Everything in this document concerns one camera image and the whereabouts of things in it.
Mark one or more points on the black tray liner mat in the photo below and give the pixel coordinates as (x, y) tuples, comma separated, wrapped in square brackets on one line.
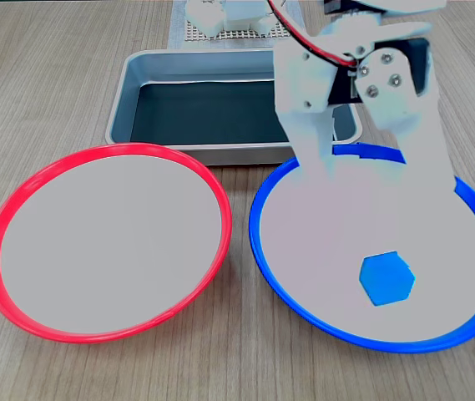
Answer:
[(208, 113)]

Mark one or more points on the silver metal tray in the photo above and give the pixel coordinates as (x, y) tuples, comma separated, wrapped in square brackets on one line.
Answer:
[(237, 153)]

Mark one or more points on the blue block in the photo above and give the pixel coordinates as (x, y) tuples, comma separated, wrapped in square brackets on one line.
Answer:
[(387, 277)]

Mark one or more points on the white grid mat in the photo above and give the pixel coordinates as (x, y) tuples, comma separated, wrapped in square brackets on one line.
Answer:
[(241, 36)]

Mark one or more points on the white dish blue rim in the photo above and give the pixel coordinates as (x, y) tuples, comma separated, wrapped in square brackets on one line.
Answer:
[(345, 234)]

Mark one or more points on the white dish red rim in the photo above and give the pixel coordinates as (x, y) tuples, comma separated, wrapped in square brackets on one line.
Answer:
[(112, 242)]

